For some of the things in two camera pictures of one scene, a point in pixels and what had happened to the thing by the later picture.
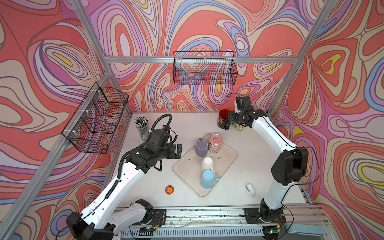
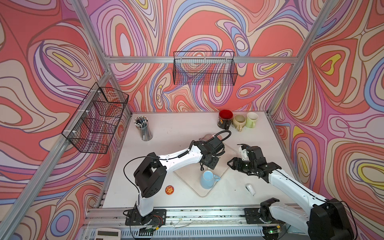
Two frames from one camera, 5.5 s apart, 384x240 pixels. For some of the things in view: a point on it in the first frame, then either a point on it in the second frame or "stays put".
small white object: (249, 187) stays put
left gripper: (179, 150) → (214, 165)
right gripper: (232, 114) → (236, 165)
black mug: (223, 119) stays put
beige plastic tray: (188, 165) stays put
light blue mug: (207, 179) stays put
